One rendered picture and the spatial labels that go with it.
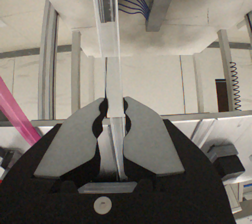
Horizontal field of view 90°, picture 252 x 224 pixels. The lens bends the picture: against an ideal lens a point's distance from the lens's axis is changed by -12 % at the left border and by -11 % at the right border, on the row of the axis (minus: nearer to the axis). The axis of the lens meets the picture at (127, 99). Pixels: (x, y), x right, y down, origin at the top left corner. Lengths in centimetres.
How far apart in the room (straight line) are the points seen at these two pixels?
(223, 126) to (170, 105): 174
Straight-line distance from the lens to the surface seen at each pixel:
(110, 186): 30
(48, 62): 49
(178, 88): 200
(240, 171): 27
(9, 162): 28
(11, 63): 260
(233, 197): 51
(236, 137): 27
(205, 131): 21
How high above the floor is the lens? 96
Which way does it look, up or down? 5 degrees down
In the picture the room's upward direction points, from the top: 177 degrees clockwise
